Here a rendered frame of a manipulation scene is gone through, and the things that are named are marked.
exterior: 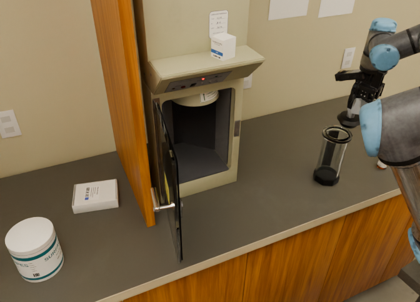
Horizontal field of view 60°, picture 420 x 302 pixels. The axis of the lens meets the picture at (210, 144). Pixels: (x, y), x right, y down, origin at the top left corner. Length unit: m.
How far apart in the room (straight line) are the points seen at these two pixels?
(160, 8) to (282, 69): 0.99
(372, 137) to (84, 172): 1.15
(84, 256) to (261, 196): 0.67
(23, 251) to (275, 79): 1.34
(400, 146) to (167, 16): 0.66
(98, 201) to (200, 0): 0.78
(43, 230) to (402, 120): 0.98
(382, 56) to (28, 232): 1.14
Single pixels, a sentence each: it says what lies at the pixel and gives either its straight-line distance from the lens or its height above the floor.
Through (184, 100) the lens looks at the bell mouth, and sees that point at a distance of 1.22.
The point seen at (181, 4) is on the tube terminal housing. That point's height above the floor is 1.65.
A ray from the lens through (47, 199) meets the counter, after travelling 1.52.
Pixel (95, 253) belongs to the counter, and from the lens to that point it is 1.29.
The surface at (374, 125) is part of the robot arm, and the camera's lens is 0.82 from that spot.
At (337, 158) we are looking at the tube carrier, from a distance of 1.46.
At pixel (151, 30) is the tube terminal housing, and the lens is 1.05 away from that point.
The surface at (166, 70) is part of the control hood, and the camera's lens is 1.00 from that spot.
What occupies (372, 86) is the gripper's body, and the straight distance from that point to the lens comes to 1.35.
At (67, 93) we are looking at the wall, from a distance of 1.55.
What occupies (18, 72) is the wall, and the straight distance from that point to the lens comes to 1.51.
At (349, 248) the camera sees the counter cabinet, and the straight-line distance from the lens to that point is 1.80.
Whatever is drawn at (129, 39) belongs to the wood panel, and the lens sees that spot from 0.94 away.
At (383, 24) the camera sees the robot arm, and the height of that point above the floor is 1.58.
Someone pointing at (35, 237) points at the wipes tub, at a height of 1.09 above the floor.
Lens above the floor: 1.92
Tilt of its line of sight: 36 degrees down
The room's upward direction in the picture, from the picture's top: 1 degrees clockwise
